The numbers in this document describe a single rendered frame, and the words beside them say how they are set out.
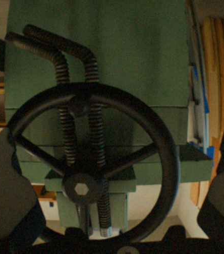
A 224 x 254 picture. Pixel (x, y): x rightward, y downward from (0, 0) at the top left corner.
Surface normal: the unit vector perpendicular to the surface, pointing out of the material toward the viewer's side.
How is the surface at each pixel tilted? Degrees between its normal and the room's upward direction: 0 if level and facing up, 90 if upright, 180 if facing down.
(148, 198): 90
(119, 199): 90
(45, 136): 90
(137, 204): 90
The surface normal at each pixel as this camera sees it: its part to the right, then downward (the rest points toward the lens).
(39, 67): 0.00, 0.15
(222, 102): -1.00, 0.06
